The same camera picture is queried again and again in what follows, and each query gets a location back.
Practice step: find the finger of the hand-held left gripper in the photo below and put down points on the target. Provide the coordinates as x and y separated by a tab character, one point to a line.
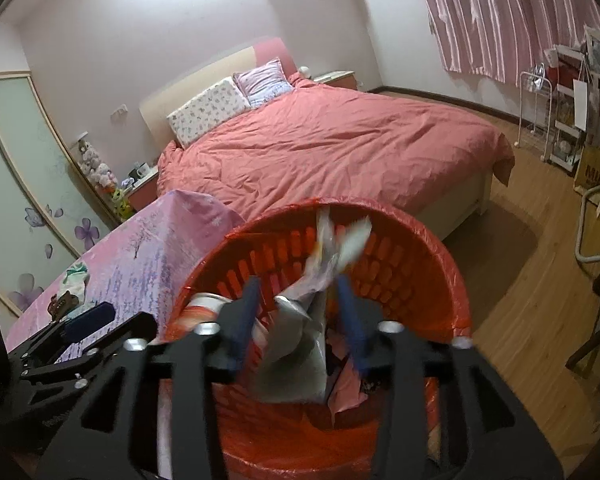
87	321
55	382

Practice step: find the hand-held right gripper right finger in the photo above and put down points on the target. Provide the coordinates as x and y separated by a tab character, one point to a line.
352	325

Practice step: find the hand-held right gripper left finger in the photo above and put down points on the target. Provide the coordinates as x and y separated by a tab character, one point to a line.
242	320

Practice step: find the black dotted wrapper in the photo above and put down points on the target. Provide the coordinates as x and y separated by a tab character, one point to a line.
62	306

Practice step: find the orange white paper cup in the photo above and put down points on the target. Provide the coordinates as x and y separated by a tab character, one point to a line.
202	312

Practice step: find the white green bag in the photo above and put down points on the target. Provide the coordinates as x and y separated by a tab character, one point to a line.
75	277

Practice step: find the grey blue wrapper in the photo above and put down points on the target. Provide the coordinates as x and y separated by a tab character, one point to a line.
290	355

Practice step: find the orange plastic basket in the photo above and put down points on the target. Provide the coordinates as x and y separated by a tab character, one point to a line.
415	280

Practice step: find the table with pink floral cloth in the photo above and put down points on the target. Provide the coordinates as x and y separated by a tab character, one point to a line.
155	250

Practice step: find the pink white nightstand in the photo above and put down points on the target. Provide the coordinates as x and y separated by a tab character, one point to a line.
337	80
142	195

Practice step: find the column of plush toys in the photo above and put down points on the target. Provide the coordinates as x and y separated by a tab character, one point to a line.
97	170

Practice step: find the floral sliding door wardrobe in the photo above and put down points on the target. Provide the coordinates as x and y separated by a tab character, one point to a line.
20	160

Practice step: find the bed with pink duvet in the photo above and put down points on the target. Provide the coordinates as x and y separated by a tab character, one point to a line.
340	150

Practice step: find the white floral pillow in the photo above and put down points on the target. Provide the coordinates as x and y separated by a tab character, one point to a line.
210	110

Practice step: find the pink striped pillow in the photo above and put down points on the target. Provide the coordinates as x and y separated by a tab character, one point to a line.
262	82

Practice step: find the cream pink headboard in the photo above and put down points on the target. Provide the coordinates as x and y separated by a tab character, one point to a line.
220	75

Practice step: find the small round white lamp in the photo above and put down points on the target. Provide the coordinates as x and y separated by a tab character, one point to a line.
305	70

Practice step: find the brown paper bag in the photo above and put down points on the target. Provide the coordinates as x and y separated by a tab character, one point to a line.
597	172

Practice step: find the white shelf cart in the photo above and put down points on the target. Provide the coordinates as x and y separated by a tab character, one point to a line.
575	110

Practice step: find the pink striped curtain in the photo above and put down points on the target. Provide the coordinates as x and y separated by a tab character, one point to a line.
505	15

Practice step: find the white bed frame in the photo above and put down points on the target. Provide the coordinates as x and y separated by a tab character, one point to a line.
470	200

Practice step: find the white light switch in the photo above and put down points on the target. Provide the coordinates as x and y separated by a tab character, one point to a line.
122	109

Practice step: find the white metal tube frame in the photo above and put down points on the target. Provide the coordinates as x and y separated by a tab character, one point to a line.
582	230

